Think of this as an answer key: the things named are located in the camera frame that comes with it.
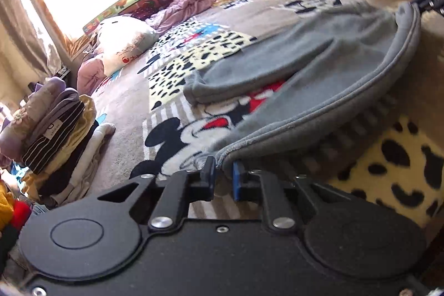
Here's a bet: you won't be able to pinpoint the grey fleece sweatpants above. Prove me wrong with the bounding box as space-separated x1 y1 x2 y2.
183 1 422 171

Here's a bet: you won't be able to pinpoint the folded clothes stack at bedside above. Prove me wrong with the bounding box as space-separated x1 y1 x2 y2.
1 77 116 208

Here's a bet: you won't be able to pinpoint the red yellow plush clothes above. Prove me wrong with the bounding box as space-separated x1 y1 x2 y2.
1 180 32 239

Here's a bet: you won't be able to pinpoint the pink pillow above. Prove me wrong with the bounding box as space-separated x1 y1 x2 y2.
77 57 107 95

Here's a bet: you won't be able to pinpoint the Mickey Mouse grey bed blanket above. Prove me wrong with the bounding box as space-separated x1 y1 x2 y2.
91 0 443 227

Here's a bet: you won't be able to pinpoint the white plastic bag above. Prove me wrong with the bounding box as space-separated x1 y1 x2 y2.
85 16 160 77

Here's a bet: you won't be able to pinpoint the purple crumpled blanket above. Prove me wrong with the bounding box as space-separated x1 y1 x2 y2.
145 0 216 35

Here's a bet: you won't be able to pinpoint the beige curtain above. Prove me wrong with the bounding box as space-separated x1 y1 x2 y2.
0 0 75 78

